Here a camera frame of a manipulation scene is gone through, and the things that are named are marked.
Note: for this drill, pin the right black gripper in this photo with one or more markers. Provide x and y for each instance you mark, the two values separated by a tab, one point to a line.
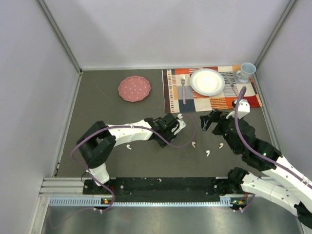
206	120

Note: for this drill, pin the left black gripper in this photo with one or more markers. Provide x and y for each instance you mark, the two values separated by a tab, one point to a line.
171	135

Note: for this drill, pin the white earbud charging case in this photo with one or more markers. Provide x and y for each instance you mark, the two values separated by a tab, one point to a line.
181	125

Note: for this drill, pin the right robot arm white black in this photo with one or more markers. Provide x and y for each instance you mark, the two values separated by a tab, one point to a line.
295	191

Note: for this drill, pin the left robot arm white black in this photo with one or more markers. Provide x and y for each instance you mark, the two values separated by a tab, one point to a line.
97	143

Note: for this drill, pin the patchwork colourful placemat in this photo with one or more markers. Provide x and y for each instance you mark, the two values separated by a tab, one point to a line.
195	102

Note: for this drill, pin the white paper plate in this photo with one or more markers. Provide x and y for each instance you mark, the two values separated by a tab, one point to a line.
207	82

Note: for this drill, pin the pink polka dot plate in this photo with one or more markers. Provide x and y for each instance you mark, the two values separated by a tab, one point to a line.
134	89

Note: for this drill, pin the light blue mug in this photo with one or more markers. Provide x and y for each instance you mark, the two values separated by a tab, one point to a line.
245	72

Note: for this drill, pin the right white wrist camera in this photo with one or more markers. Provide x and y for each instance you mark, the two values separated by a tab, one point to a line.
242	108

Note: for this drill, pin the pink handled knife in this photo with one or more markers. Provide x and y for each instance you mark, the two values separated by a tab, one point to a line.
232	85

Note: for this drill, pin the pink handled fork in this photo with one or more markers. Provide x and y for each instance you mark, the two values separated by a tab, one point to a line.
182	81

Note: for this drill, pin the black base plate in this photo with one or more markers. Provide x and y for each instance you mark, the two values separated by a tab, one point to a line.
171	189

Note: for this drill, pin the grey slotted cable duct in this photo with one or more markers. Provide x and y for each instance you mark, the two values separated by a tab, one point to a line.
102	202

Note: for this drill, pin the aluminium frame rail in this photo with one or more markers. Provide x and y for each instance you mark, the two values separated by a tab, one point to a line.
62	187

